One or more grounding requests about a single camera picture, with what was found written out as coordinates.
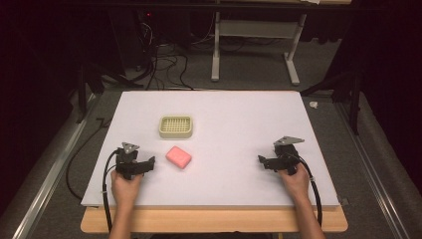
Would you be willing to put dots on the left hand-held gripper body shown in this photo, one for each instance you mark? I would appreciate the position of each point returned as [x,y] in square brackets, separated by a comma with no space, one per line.
[126,162]

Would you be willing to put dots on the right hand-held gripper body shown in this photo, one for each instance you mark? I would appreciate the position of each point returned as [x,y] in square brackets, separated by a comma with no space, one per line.
[286,156]

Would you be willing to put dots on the person's left hand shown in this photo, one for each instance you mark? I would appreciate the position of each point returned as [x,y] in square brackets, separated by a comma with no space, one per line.
[125,190]

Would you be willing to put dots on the person's right hand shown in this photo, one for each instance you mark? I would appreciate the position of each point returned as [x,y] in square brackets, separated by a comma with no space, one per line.
[296,182]

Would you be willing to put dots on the pink soap bar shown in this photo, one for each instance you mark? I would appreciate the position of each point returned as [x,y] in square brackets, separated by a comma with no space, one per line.
[178,157]

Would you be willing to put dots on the cream soap dish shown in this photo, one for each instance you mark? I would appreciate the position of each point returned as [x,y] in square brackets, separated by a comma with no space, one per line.
[175,126]

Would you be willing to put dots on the white foam board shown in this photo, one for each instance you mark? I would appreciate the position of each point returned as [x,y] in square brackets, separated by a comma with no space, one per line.
[225,119]

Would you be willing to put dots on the small white scrap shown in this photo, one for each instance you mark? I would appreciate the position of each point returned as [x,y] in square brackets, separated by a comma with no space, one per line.
[313,104]

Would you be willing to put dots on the wooden table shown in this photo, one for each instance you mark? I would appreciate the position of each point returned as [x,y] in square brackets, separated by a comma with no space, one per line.
[212,220]

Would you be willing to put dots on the black metal stand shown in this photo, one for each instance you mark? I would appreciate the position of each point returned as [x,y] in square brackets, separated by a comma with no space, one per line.
[87,83]
[353,89]

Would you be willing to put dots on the aluminium floor rail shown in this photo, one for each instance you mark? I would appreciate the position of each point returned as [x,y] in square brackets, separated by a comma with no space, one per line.
[49,179]
[375,172]

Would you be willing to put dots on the white metal desk frame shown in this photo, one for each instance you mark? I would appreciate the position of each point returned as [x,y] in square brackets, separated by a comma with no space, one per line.
[258,28]

